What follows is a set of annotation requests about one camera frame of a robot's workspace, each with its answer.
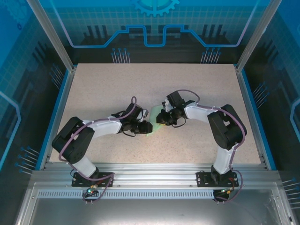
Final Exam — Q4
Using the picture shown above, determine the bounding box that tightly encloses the green square paper sheet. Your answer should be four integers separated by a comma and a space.
145, 105, 165, 138

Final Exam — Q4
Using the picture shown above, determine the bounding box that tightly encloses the black base plate right arm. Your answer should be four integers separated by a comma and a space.
196, 170, 240, 188

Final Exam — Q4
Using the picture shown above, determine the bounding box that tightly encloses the black base plate left arm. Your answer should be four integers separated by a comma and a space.
71, 171, 115, 188

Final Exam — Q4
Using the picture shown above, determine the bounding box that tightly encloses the sheet metal tray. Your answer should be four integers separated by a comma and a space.
14, 181, 297, 225

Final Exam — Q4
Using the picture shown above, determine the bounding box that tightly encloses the thin black wire right gripper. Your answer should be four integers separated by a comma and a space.
172, 117, 187, 129

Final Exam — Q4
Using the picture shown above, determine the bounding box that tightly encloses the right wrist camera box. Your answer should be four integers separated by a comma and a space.
162, 98, 175, 113

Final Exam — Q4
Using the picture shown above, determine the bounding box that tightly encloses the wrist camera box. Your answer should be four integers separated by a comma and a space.
162, 98, 175, 113
141, 108, 151, 122

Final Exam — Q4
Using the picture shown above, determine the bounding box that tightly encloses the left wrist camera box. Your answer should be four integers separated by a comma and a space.
141, 108, 151, 122

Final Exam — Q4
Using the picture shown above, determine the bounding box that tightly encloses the aluminium mounting rail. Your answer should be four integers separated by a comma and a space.
31, 162, 281, 188

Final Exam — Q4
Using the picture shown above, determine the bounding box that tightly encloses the slotted metal cable duct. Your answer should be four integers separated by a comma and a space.
37, 190, 216, 199

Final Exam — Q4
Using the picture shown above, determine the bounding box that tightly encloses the aluminium side rail blue edged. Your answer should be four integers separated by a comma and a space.
234, 65, 277, 171
38, 67, 77, 171

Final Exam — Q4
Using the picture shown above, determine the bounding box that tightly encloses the aluminium frame post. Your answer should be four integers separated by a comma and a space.
235, 0, 285, 74
26, 0, 77, 72

